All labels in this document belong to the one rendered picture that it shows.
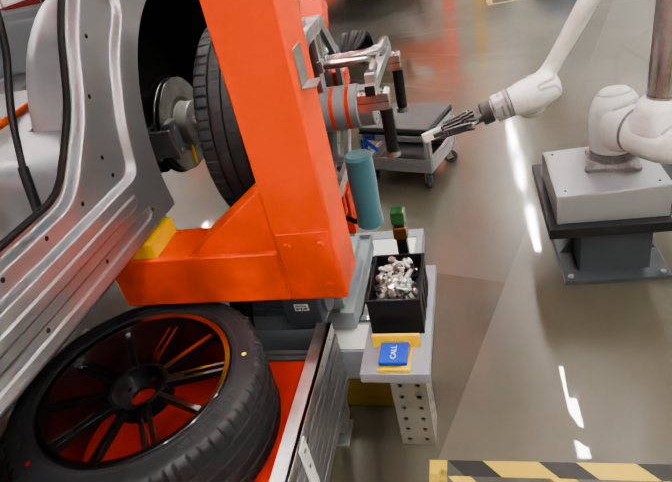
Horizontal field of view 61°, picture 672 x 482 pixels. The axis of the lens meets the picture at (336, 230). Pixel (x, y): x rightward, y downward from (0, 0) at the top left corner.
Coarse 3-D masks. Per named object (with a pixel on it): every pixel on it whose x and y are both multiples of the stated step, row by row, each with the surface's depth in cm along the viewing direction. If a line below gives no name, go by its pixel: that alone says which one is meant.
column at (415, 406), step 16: (400, 384) 161; (416, 384) 159; (400, 400) 161; (416, 400) 160; (432, 400) 168; (400, 416) 165; (416, 416) 164; (432, 416) 165; (416, 432) 168; (432, 432) 167
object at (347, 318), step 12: (360, 240) 243; (372, 240) 243; (360, 252) 236; (372, 252) 241; (360, 264) 229; (360, 276) 218; (360, 288) 215; (348, 300) 211; (360, 300) 214; (336, 312) 203; (348, 312) 202; (360, 312) 212; (336, 324) 206; (348, 324) 205
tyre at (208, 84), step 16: (208, 32) 165; (208, 48) 161; (208, 64) 159; (208, 80) 158; (208, 96) 158; (224, 96) 156; (208, 112) 158; (224, 112) 157; (208, 128) 158; (224, 128) 158; (208, 144) 160; (224, 144) 159; (240, 144) 158; (208, 160) 163; (224, 160) 161; (240, 160) 160; (224, 176) 165; (240, 176) 164; (224, 192) 169; (240, 192) 169
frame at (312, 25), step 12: (312, 24) 168; (324, 24) 181; (312, 36) 167; (324, 36) 182; (324, 48) 196; (336, 48) 194; (324, 72) 200; (336, 72) 199; (336, 132) 205; (348, 132) 204; (336, 144) 204; (348, 144) 203; (336, 156) 203; (336, 168) 201
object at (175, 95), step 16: (176, 80) 196; (160, 96) 185; (176, 96) 195; (192, 96) 206; (160, 112) 184; (176, 112) 192; (192, 112) 196; (160, 128) 185; (192, 128) 195; (192, 144) 203; (176, 160) 192; (192, 160) 203
